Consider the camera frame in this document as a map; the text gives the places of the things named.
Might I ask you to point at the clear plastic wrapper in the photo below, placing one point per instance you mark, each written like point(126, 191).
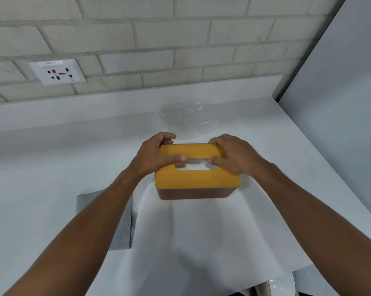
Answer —
point(185, 118)

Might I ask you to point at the person's right forearm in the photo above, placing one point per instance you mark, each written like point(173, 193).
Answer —
point(321, 225)

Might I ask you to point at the person's right hand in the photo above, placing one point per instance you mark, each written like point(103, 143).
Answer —
point(238, 157)

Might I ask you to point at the white wall power socket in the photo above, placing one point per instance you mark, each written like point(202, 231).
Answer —
point(57, 72)

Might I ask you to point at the white paper sheet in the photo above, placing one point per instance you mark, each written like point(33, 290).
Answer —
point(210, 231)

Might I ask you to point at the white tissue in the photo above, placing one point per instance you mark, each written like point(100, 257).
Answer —
point(195, 166)

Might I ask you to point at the white round stool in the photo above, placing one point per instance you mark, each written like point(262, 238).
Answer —
point(281, 288)

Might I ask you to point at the person's left thumb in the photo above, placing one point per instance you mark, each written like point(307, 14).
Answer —
point(174, 158)

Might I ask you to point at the grey folded cloth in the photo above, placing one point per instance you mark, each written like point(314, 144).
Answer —
point(120, 225)

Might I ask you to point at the person's left forearm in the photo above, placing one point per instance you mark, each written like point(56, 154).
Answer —
point(77, 231)

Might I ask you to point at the wooden lid tissue box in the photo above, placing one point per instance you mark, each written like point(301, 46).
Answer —
point(197, 178)

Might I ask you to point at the person's left hand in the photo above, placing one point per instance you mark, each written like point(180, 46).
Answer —
point(151, 157)

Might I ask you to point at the person's right thumb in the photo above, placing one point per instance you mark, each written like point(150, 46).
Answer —
point(215, 160)

